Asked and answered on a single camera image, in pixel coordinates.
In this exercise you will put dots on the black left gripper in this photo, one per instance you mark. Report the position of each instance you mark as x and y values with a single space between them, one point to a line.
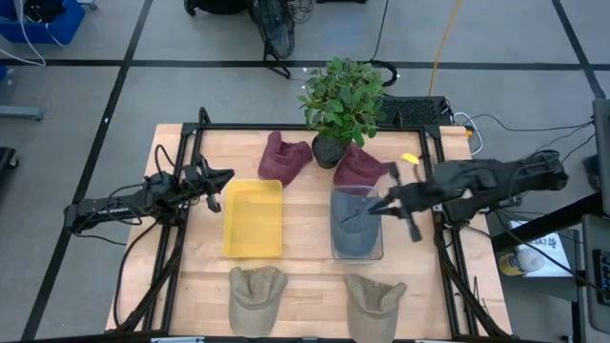
197 180

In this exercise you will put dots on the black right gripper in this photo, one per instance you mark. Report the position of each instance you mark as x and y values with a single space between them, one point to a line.
421 197

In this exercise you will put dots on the gray baseball cap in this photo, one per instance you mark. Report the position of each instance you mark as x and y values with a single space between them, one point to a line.
352 228

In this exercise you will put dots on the maroon baseball cap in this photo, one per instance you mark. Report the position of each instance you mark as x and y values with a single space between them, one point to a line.
283 159
357 171

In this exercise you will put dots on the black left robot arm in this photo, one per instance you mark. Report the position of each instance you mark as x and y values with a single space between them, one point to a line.
124 202

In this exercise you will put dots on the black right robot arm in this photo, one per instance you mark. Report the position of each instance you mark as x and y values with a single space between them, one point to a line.
495 178

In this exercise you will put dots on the yellow plastic tray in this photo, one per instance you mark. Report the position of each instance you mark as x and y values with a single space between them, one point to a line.
252 219

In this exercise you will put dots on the yellow tape tag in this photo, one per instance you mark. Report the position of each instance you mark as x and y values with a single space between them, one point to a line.
410 158

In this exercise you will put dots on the clear plastic bin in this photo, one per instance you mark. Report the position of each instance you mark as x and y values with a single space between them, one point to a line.
357 258

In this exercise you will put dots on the black perforated box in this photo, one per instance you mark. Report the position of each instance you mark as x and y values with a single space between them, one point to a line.
414 112

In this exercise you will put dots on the tan baseball cap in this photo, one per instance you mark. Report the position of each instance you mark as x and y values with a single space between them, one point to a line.
374 309
257 300

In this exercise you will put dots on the green potted plant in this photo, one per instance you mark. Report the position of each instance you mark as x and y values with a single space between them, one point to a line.
340 102

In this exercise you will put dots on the yellow white bottle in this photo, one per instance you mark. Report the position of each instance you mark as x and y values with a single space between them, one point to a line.
524 261

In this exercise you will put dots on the black side table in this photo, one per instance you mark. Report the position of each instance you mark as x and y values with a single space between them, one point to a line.
548 224

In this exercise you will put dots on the person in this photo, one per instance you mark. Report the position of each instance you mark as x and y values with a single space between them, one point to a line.
214 6

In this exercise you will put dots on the white paper sheet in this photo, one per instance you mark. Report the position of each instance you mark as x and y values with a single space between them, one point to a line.
557 262

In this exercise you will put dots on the gray metal foot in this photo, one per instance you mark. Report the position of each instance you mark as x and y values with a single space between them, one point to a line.
19 113

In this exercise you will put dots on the black caster base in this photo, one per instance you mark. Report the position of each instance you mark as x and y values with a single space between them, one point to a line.
6 157

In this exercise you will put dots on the blue plastic bin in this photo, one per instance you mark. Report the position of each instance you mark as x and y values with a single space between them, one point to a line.
67 24

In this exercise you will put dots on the gray monitor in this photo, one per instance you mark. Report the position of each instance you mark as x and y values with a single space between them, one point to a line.
603 152

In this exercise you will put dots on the black metal frame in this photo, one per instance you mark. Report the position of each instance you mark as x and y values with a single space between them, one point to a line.
238 127

